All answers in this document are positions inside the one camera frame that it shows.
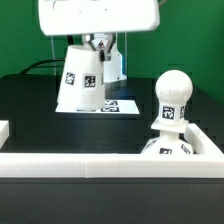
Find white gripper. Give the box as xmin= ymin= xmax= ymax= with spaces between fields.
xmin=38 ymin=0 xmax=160 ymax=62

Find white U-shaped fence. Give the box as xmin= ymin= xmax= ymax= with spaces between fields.
xmin=0 ymin=123 xmax=224 ymax=178

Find black cable bundle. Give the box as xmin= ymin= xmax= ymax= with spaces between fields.
xmin=19 ymin=34 xmax=75 ymax=76

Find white marker sheet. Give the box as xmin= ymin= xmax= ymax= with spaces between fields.
xmin=56 ymin=99 xmax=139 ymax=115

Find white lamp base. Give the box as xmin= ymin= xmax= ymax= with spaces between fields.
xmin=141 ymin=119 xmax=194 ymax=158

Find white lamp bulb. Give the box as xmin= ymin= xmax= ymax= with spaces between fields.
xmin=155 ymin=70 xmax=193 ymax=127

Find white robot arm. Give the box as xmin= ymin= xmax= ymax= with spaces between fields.
xmin=38 ymin=0 xmax=160 ymax=50

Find white lamp shade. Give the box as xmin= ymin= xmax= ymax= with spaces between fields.
xmin=56 ymin=45 xmax=105 ymax=112

